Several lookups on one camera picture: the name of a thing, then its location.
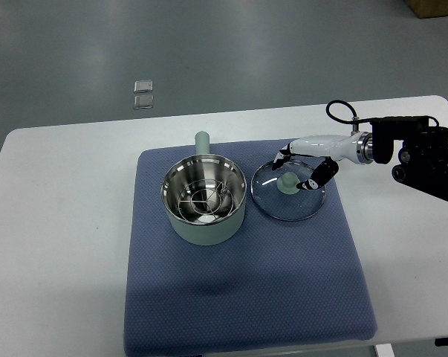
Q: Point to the blue fabric mat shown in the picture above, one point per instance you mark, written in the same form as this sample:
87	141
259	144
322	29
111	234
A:
272	284

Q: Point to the glass lid with green knob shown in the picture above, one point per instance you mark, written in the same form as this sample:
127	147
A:
275	192

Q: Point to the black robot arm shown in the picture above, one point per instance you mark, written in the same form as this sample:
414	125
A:
423	157

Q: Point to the upper metal floor plate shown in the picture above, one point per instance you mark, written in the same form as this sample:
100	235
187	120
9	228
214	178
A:
143	86

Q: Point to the green pot with handle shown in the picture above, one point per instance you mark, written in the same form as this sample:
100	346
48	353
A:
205	230

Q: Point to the brown cardboard box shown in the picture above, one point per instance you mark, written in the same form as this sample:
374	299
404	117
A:
426	9

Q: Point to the wire steamer rack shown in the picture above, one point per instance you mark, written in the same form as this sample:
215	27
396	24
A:
205	197

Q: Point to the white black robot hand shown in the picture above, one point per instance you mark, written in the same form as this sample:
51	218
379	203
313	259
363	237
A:
355	148

